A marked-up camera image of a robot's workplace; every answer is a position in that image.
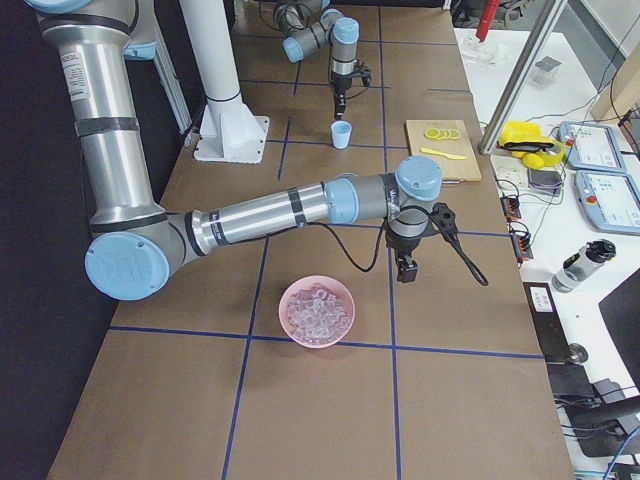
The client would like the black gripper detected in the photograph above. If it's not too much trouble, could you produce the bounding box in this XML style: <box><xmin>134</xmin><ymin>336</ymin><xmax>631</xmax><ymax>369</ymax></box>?
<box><xmin>329</xmin><ymin>72</ymin><xmax>352</xmax><ymax>120</ymax></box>
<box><xmin>385</xmin><ymin>219</ymin><xmax>436</xmax><ymax>283</ymax></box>

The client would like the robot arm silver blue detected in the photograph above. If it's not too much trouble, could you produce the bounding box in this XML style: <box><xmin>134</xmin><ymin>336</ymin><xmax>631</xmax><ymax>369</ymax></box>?
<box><xmin>273</xmin><ymin>1</ymin><xmax>371</xmax><ymax>120</ymax></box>
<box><xmin>32</xmin><ymin>1</ymin><xmax>452</xmax><ymax>301</ymax></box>

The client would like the light blue plastic cup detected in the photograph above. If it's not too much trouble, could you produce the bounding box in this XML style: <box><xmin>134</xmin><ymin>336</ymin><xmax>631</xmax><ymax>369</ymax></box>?
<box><xmin>330</xmin><ymin>120</ymin><xmax>352</xmax><ymax>150</ymax></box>

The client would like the pile of clear ice cubes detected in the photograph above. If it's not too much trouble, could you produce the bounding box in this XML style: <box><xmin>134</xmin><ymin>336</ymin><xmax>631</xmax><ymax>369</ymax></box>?
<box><xmin>286</xmin><ymin>284</ymin><xmax>351</xmax><ymax>345</ymax></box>

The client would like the pink bowl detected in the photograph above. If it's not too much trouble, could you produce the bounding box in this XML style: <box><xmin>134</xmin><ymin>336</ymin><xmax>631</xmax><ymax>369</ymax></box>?
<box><xmin>279</xmin><ymin>275</ymin><xmax>356</xmax><ymax>349</ymax></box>

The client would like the lemon slice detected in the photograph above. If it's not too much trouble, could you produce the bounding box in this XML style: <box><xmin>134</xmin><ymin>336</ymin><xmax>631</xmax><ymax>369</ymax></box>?
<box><xmin>424</xmin><ymin>128</ymin><xmax>441</xmax><ymax>140</ymax></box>

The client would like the white pillar with base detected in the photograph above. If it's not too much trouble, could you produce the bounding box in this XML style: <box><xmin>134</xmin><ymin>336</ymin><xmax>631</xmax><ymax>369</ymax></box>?
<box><xmin>180</xmin><ymin>0</ymin><xmax>270</xmax><ymax>164</ymax></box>

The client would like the wooden cutting board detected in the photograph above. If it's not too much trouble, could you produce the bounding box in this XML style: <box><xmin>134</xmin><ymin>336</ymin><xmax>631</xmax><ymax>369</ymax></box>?
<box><xmin>405</xmin><ymin>120</ymin><xmax>482</xmax><ymax>182</ymax></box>

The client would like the yellow plastic knife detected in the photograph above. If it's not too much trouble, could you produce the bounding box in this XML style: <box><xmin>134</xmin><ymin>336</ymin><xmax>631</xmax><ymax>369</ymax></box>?
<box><xmin>420</xmin><ymin>147</ymin><xmax>467</xmax><ymax>160</ymax></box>

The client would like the clear water bottle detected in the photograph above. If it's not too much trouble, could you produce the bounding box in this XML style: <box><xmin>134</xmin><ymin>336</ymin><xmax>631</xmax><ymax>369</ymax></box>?
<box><xmin>551</xmin><ymin>239</ymin><xmax>616</xmax><ymax>293</ymax></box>

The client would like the yellow cloth bag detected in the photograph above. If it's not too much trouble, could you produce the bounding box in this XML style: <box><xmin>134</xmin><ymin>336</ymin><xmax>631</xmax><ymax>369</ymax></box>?
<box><xmin>498</xmin><ymin>120</ymin><xmax>566</xmax><ymax>170</ymax></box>

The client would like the lower teach pendant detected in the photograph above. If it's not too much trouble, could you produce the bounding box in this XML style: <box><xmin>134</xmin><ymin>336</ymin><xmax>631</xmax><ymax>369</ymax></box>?
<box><xmin>574</xmin><ymin>170</ymin><xmax>639</xmax><ymax>235</ymax></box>

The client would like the teach pendant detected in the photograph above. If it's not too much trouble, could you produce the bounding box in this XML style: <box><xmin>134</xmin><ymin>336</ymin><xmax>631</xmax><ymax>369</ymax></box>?
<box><xmin>574</xmin><ymin>170</ymin><xmax>639</xmax><ymax>235</ymax></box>
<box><xmin>558</xmin><ymin>121</ymin><xmax>626</xmax><ymax>173</ymax></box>

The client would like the upper teach pendant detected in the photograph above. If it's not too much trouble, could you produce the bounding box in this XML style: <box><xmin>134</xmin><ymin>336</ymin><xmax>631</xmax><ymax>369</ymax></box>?
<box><xmin>558</xmin><ymin>121</ymin><xmax>626</xmax><ymax>173</ymax></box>

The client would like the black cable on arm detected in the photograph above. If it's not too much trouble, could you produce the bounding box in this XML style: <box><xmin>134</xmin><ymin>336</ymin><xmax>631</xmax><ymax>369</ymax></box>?
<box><xmin>319</xmin><ymin>204</ymin><xmax>489</xmax><ymax>287</ymax></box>

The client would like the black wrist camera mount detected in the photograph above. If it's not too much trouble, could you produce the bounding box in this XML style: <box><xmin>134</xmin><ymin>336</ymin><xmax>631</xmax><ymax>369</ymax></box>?
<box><xmin>431</xmin><ymin>202</ymin><xmax>458</xmax><ymax>244</ymax></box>

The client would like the aluminium frame post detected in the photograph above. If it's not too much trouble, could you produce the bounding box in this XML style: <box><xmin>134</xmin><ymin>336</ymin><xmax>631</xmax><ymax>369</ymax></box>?
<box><xmin>478</xmin><ymin>0</ymin><xmax>568</xmax><ymax>155</ymax></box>

